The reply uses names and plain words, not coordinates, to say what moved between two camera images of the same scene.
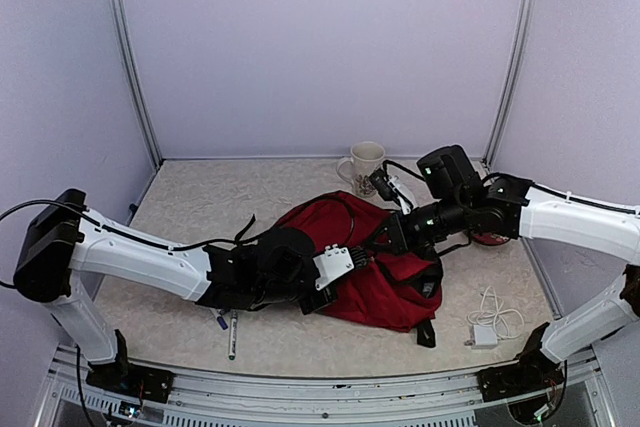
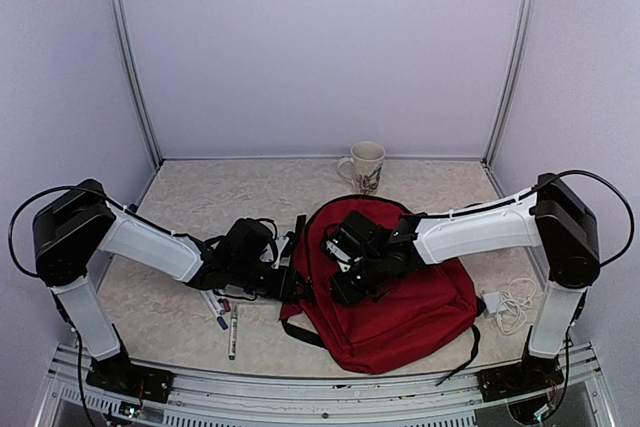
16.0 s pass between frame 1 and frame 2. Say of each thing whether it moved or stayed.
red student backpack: moved
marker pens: stayed
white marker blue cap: stayed
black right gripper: moved
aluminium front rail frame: stayed
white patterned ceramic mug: stayed
